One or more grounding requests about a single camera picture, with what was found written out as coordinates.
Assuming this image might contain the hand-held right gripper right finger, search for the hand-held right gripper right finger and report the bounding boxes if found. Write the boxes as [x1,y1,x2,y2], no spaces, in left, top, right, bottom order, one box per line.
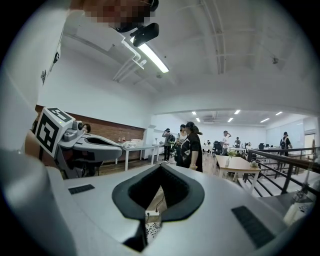
[146,162,289,256]

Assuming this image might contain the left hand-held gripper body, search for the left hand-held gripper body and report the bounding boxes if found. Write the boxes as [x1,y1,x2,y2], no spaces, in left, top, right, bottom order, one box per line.
[34,107,85,180]

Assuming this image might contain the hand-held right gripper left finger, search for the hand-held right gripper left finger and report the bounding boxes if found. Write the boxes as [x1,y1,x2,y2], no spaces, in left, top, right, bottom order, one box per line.
[46,162,163,252]

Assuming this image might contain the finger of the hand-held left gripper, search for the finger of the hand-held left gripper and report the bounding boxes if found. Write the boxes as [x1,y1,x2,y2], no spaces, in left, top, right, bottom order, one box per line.
[74,142,124,166]
[83,133,119,148]

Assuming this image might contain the black white floral cloth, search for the black white floral cloth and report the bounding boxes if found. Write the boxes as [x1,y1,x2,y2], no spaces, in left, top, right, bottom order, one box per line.
[145,220,163,245]

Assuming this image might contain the person's left forearm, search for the person's left forearm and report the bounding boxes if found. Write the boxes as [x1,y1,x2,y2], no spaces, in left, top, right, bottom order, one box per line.
[24,129,59,168]

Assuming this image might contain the black office chair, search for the black office chair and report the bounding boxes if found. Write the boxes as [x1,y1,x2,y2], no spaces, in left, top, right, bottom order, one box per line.
[213,140,224,156]

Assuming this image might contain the white cloth pile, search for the white cloth pile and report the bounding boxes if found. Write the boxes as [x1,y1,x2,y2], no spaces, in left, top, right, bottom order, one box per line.
[123,139,144,149]

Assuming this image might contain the large white table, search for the large white table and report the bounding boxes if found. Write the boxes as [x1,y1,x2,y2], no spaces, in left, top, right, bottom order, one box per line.
[122,144,158,172]

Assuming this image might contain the light wooden table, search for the light wooden table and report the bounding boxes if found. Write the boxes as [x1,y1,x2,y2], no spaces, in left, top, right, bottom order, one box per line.
[215,154,262,182]

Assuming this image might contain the plant in white vase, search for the plant in white vase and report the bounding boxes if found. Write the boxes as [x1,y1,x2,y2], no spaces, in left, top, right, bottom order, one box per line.
[224,149,237,168]

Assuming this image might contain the person's light shirt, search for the person's light shirt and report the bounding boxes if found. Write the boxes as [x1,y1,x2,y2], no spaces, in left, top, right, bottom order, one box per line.
[0,6,73,161]

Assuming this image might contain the small white table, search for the small white table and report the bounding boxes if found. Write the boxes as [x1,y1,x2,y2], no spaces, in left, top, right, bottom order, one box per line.
[152,142,166,162]

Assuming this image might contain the dark grey desk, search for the dark grey desk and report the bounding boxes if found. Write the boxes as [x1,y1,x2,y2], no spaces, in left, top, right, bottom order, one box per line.
[259,192,316,226]

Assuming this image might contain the white ceiling pipes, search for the white ceiling pipes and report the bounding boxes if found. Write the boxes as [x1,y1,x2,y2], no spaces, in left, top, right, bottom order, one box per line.
[112,37,149,84]

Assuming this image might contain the black metal railing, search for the black metal railing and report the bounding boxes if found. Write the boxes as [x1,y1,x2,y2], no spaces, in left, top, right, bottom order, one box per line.
[245,146,320,199]

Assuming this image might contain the white printed paper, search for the white printed paper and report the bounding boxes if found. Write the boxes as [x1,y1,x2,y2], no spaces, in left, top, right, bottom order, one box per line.
[283,200,314,226]

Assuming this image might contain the metal desk stand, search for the metal desk stand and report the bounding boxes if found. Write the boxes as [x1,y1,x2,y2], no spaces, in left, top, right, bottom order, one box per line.
[292,162,314,203]

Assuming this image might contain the long ceiling light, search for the long ceiling light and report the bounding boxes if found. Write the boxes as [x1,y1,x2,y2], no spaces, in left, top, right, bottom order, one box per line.
[129,36,170,74]

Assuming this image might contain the person's head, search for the person's head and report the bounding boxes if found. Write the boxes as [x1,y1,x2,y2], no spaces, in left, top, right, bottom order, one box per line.
[82,0,160,31]

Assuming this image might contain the black power cable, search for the black power cable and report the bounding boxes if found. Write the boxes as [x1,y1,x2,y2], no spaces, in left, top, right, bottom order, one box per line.
[154,193,166,213]

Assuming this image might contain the black head-worn camera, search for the black head-worn camera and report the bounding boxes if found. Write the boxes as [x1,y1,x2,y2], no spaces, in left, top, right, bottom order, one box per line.
[115,22,160,48]

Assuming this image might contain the white ceiling cable tray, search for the white ceiling cable tray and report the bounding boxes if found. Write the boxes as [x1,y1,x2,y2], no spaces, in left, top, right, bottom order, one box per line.
[201,0,227,75]

